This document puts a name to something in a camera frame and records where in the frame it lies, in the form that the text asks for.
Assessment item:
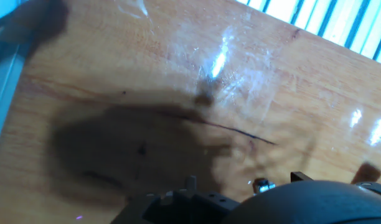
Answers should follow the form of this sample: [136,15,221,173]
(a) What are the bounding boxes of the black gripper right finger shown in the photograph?
[289,170,381,199]

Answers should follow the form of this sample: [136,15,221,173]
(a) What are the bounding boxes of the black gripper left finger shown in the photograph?
[111,175,240,224]

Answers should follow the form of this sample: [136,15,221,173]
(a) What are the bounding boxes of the wooden handle claw hammer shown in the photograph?
[350,161,381,185]

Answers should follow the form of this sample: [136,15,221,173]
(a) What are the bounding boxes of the metal lever dark red knob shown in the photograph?
[252,177,276,195]

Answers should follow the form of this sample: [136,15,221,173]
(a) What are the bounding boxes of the glossy wooden board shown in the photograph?
[0,0,381,224]

